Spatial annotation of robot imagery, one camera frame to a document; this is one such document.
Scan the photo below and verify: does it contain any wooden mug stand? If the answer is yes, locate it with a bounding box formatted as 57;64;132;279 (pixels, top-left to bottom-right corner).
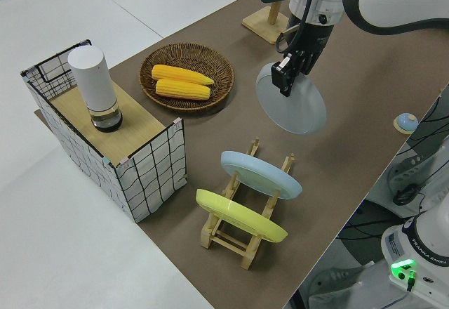
241;0;292;46

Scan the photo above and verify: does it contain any yellow plate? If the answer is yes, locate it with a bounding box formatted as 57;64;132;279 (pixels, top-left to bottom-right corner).
195;188;289;244

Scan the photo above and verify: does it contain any light wooden shelf board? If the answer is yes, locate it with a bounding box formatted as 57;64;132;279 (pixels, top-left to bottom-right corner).
48;82;166;166

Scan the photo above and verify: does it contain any black wire grid box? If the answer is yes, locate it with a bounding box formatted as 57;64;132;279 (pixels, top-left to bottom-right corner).
20;38;187;224

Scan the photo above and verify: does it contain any green lit cable plug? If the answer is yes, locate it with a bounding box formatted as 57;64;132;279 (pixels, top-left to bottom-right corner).
405;268;418;292

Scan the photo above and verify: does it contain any yellow corn cob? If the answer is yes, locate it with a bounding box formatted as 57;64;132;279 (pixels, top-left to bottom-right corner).
151;64;215;86
154;79;212;101

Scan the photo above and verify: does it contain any blue service bell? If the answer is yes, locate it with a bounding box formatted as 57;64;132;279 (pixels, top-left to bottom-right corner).
393;112;419;135

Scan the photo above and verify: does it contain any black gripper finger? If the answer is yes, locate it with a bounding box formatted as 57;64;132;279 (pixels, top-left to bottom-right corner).
271;51;302;98
300;51;319;76

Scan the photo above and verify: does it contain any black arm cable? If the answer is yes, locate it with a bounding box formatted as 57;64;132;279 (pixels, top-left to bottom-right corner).
276;0;322;54

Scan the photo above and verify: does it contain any round wicker basket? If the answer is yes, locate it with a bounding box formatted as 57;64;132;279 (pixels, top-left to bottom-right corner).
139;43;235;115

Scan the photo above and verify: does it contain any black coiled cable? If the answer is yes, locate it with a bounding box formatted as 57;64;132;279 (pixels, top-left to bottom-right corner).
392;182;420;206

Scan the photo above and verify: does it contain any low wooden plate rack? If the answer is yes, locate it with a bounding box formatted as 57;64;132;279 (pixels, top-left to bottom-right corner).
199;136;296;271

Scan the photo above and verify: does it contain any light blue plate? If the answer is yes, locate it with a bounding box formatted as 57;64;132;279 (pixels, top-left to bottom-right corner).
220;150;304;201

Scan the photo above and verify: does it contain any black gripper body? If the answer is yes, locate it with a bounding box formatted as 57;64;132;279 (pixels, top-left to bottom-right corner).
286;16;334;55

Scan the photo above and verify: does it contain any gray plate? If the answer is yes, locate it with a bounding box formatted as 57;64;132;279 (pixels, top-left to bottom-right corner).
255;62;328;135

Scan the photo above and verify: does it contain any white cylindrical bottle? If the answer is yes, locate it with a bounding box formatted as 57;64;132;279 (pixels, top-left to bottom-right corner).
67;45;123;133

